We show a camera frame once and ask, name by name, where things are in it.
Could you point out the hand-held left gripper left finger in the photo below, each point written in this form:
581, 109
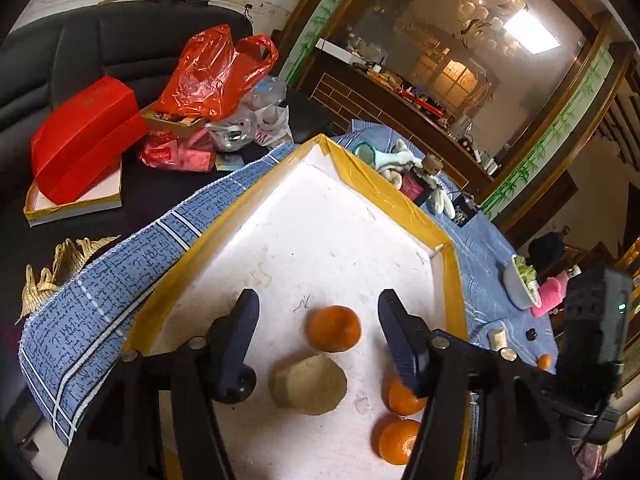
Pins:
246, 320

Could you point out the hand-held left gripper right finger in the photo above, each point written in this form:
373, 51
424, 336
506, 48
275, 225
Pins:
397, 340

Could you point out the orange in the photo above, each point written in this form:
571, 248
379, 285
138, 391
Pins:
400, 401
332, 327
544, 361
395, 442

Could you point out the beige round lump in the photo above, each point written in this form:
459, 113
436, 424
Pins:
307, 382

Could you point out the white foam tray yellow rim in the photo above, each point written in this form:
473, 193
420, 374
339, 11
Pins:
310, 240

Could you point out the ceramic bowl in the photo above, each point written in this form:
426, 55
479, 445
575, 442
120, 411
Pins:
517, 290

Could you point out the green vegetables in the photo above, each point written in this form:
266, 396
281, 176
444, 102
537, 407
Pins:
526, 269

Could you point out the cork stopper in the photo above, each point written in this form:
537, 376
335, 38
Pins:
497, 339

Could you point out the white plush toy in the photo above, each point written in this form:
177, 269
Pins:
442, 200

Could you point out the blue plaid tablecloth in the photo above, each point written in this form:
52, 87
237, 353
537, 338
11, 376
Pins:
100, 285

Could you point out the black box pink label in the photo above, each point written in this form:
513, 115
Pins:
414, 187

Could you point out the small colourful packet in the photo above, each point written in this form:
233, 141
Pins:
229, 161

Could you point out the small brown figurine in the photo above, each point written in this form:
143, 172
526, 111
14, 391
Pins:
431, 166

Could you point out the pink plastic bag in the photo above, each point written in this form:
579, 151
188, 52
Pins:
175, 152

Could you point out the golden straw ornament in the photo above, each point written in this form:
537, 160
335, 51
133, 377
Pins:
65, 265

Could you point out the white plastic bag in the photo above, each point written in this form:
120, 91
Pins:
235, 130

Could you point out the mint green hand mirror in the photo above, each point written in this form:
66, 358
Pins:
367, 151

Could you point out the white box yellow rim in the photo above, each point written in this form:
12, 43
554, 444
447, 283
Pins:
75, 210

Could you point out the open brown box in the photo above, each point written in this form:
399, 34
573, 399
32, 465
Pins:
172, 121

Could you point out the clear plastic bag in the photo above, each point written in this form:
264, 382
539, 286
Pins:
262, 92

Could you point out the wooden mirrored cabinet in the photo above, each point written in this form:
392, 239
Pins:
400, 105

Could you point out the row of shelf clutter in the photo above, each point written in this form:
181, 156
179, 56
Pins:
425, 97

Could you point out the red gift box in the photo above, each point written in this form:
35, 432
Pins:
85, 135

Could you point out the red plastic bag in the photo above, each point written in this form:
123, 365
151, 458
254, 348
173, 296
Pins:
210, 75

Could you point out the black sofa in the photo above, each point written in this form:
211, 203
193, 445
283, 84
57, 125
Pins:
125, 35

